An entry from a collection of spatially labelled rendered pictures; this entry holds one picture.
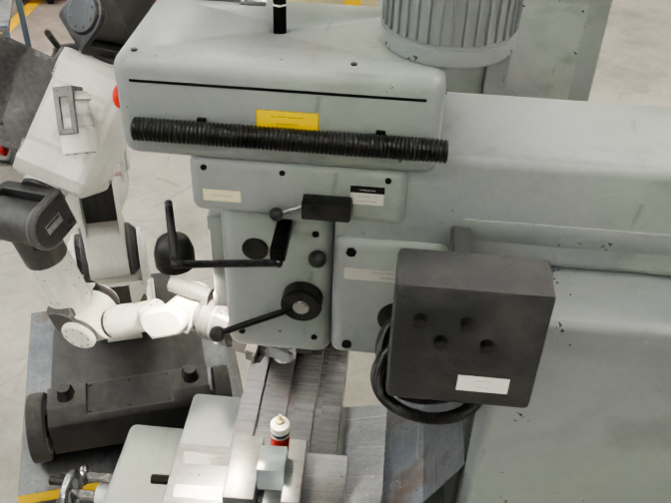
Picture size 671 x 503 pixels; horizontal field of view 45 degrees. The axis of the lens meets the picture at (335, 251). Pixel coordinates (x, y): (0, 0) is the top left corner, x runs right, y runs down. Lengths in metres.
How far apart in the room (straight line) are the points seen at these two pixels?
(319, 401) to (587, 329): 0.82
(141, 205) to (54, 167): 2.57
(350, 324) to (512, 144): 0.42
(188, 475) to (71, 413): 0.81
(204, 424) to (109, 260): 0.52
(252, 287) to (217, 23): 0.44
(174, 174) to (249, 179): 3.22
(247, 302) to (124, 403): 1.06
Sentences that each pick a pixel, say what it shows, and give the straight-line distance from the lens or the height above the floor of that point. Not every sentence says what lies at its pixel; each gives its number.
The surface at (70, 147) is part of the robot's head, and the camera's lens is 1.58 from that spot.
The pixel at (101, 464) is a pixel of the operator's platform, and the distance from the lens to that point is 2.56.
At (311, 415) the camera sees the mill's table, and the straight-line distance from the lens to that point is 1.87.
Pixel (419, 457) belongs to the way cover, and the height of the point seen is 0.98.
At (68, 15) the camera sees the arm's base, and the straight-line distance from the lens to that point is 1.71.
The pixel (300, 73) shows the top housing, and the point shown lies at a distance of 1.15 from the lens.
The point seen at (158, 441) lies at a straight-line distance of 2.11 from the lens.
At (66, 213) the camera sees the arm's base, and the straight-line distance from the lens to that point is 1.72.
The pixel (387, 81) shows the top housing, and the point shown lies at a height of 1.88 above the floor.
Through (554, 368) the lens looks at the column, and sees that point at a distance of 1.33.
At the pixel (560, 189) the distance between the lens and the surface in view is 1.26.
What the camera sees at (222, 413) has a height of 0.88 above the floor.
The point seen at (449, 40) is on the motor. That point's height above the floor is 1.93.
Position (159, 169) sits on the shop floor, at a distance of 4.52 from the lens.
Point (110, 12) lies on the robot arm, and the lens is 1.67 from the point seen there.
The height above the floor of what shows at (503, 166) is 1.75.
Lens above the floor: 2.38
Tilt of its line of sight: 38 degrees down
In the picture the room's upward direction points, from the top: 2 degrees clockwise
